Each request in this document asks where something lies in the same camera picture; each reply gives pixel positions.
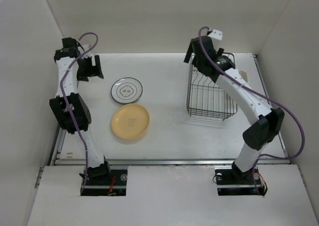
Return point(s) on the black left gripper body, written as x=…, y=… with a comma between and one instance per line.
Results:
x=85, y=69

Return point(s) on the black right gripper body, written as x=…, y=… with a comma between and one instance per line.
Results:
x=190, y=53

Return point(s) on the yellow plastic plate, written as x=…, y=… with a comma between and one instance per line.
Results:
x=130, y=121

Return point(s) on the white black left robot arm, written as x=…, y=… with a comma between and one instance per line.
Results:
x=76, y=63

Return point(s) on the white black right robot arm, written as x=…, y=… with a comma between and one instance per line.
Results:
x=265, y=121

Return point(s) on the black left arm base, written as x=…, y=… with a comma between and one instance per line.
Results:
x=114, y=186

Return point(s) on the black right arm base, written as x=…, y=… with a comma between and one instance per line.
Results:
x=232, y=182

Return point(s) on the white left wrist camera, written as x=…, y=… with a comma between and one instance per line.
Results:
x=89, y=55

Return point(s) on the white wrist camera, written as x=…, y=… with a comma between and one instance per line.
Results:
x=216, y=34
x=89, y=55

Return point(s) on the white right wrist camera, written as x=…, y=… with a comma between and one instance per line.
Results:
x=216, y=34

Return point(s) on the grey wire dish rack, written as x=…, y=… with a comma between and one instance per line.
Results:
x=205, y=98

